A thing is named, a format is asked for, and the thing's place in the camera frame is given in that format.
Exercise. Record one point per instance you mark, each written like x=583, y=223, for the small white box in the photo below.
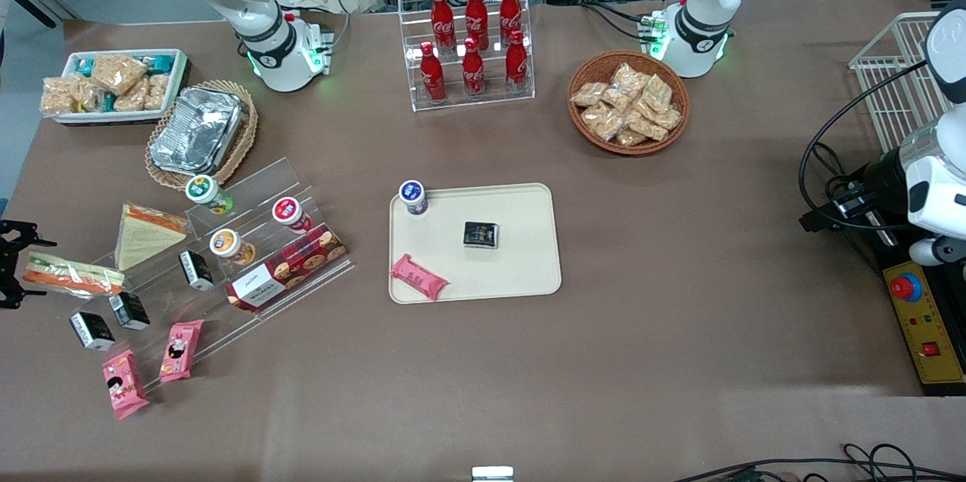
x=493, y=474

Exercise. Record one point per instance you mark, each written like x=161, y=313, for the orange yogurt cup blue lid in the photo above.
x=228, y=244

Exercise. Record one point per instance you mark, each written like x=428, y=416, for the foil food container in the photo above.
x=196, y=127

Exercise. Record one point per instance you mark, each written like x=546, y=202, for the clear acrylic stepped shelf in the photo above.
x=302, y=188

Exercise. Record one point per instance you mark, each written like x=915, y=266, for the green lid yogurt cup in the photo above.
x=205, y=191

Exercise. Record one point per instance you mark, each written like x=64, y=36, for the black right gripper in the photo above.
x=10, y=249

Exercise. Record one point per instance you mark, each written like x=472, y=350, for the red cola bottle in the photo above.
x=517, y=63
x=442, y=18
x=473, y=71
x=476, y=14
x=432, y=75
x=511, y=10

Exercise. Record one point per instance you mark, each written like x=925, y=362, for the golden snack packet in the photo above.
x=631, y=137
x=628, y=78
x=604, y=122
x=668, y=118
x=589, y=94
x=647, y=126
x=656, y=93

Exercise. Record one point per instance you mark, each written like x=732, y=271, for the white rectangular bin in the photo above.
x=177, y=90

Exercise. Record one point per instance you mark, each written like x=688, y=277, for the triangle sandwich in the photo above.
x=75, y=276
x=147, y=237

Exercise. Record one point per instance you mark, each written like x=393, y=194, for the light oval wicker basket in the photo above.
x=245, y=135

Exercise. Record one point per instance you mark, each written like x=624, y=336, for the brown paper table cover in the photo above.
x=679, y=278

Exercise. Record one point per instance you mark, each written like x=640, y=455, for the yellow emergency stop box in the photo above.
x=928, y=331

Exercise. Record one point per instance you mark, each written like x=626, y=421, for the beige plastic tray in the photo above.
x=513, y=271

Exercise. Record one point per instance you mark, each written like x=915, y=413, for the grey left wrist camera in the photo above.
x=936, y=250

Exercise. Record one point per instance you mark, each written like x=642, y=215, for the brown round wicker basket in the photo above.
x=589, y=67

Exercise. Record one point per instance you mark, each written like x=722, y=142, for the dark metal pole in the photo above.
x=38, y=7

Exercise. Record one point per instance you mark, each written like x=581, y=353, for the puffed rice snack packet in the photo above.
x=118, y=73
x=132, y=97
x=156, y=92
x=58, y=96
x=87, y=95

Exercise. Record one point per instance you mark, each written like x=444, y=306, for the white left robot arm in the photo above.
x=706, y=22

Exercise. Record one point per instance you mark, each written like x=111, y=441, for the teal snack packet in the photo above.
x=109, y=102
x=161, y=64
x=84, y=67

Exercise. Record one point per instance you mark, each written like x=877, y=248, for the red lid yogurt cup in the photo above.
x=288, y=212

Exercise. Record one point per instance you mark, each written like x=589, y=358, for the red cookie box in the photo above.
x=287, y=271

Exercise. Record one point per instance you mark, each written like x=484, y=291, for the small black box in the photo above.
x=92, y=331
x=481, y=234
x=198, y=271
x=130, y=311

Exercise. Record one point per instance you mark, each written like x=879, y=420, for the pink snack packet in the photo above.
x=419, y=278
x=124, y=385
x=181, y=350

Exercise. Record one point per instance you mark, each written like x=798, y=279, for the clear acrylic bottle rack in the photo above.
x=490, y=101

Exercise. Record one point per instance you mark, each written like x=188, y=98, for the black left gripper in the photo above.
x=880, y=178

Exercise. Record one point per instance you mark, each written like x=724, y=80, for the white yogurt cup blue lid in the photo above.
x=413, y=197

